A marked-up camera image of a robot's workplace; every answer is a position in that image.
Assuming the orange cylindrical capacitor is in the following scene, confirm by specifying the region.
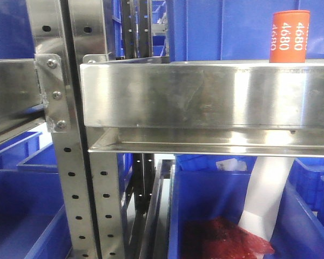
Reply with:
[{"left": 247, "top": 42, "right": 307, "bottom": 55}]
[{"left": 269, "top": 10, "right": 311, "bottom": 63}]

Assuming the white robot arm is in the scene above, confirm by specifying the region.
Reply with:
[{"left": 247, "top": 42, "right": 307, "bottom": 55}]
[{"left": 239, "top": 156, "right": 295, "bottom": 241}]

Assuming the blue bin behind capacitor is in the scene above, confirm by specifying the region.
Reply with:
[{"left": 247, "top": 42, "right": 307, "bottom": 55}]
[{"left": 166, "top": 1, "right": 324, "bottom": 61}]

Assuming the stainless steel shelf tray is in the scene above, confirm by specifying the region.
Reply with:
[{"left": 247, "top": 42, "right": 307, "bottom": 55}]
[
  {"left": 0, "top": 59, "right": 44, "bottom": 134},
  {"left": 80, "top": 60, "right": 324, "bottom": 157}
]

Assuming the perforated steel shelf upright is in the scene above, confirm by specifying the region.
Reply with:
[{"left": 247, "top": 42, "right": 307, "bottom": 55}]
[{"left": 26, "top": 1, "right": 126, "bottom": 258}]

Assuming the left stainless steel shelf tray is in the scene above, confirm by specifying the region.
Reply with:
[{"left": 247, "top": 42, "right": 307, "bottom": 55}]
[{"left": 0, "top": 59, "right": 44, "bottom": 134}]

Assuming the blue bin with red bag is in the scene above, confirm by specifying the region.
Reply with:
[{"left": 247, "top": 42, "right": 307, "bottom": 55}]
[{"left": 167, "top": 169, "right": 324, "bottom": 258}]

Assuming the red plastic bag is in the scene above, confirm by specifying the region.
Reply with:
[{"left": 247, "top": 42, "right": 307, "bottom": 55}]
[{"left": 180, "top": 217, "right": 275, "bottom": 258}]

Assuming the blue bin lower right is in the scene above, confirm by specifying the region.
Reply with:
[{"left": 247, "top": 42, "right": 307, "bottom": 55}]
[{"left": 288, "top": 158, "right": 324, "bottom": 214}]

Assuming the blue bin lower left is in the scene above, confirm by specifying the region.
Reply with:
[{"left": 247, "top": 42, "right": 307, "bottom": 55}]
[{"left": 0, "top": 132, "right": 71, "bottom": 258}]

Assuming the steel corner bracket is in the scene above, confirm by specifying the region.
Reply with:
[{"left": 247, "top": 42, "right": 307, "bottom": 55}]
[{"left": 35, "top": 53, "right": 70, "bottom": 133}]

